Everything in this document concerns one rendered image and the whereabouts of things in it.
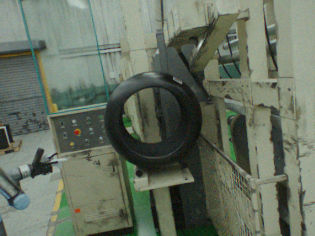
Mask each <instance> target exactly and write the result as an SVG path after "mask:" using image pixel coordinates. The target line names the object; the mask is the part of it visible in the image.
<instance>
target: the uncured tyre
mask: <svg viewBox="0 0 315 236"><path fill-rule="evenodd" d="M173 77H175V78H177V79H179V78H178V77H176V76H173V75H171V74H169V73H163V72H159V71H148V72H144V73H138V74H136V75H134V76H131V77H129V78H128V79H127V80H126V81H125V82H124V83H123V84H120V85H118V87H117V88H116V89H115V90H114V92H113V93H112V95H111V96H110V98H109V100H108V102H107V105H106V109H105V115H104V126H105V131H106V135H107V138H108V140H109V142H110V144H111V145H112V147H113V149H114V150H115V151H116V152H117V153H118V154H119V155H120V156H121V157H122V158H124V159H125V160H126V161H128V162H129V163H131V164H134V165H136V166H138V167H144V168H162V167H168V166H169V165H172V164H175V163H177V162H178V161H180V160H181V159H182V158H184V157H185V156H186V155H188V154H189V152H190V151H191V150H192V148H193V147H194V145H195V144H196V143H197V139H198V138H199V135H200V132H201V127H202V111H201V107H200V104H199V101H198V99H197V96H196V95H195V94H194V92H193V91H192V89H191V88H190V87H189V85H188V84H186V83H185V82H183V81H182V80H181V79H179V80H181V81H182V84H180V83H179V82H176V81H175V80H173ZM152 87H157V88H162V89H166V90H168V91H169V92H170V93H172V95H173V96H174V97H175V99H176V100H177V102H178V104H179V107H180V122H179V125H178V127H177V129H176V130H175V132H174V133H173V134H172V135H171V136H169V138H167V139H166V140H164V141H160V142H158V143H144V142H142V141H139V140H137V139H136V138H134V137H133V136H132V135H131V134H130V133H129V132H128V131H127V129H126V128H125V125H124V121H123V117H122V112H123V109H124V104H125V102H126V101H127V100H128V99H129V98H130V97H131V96H132V95H133V94H135V93H137V92H138V91H141V90H144V89H147V88H152Z"/></svg>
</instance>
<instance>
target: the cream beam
mask: <svg viewBox="0 0 315 236"><path fill-rule="evenodd" d="M211 3H212V0H175V2H174V4H173V6H172V9H171V11H170V13H169V16H168V17H167V19H166V22H165V23H164V27H163V30H164V39H165V46H166V47H173V46H175V45H180V44H182V45H187V44H195V41H194V39H192V40H189V38H190V37H198V35H199V34H201V33H202V32H203V31H205V30H206V29H207V28H208V27H209V21H210V20H209V11H208V9H209V7H210V6H211ZM176 9H177V15H178V26H179V27H178V29H177V30H175V19H174V15H173V14H174V12H175V10H176Z"/></svg>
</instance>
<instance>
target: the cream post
mask: <svg viewBox="0 0 315 236"><path fill-rule="evenodd" d="M120 4H121V10H122V18H123V22H124V27H125V31H126V39H127V45H128V49H129V57H130V62H131V65H132V74H133V76H134V75H136V74H138V73H144V72H148V71H150V66H149V59H148V53H147V49H146V40H145V34H144V30H143V21H142V15H141V11H140V2H139V0H120ZM136 95H137V100H138V109H139V112H140V118H141V124H142V130H143V138H144V141H145V143H158V142H160V141H161V132H160V128H159V122H158V114H157V110H156V103H155V97H154V90H153V87H152V88H146V89H144V90H141V91H138V92H137V93H136ZM153 194H154V202H155V205H156V211H157V220H158V223H159V228H160V232H161V236H177V233H176V229H175V220H174V216H173V211H172V201H171V198H170V192H169V186H167V187H159V188H156V189H153Z"/></svg>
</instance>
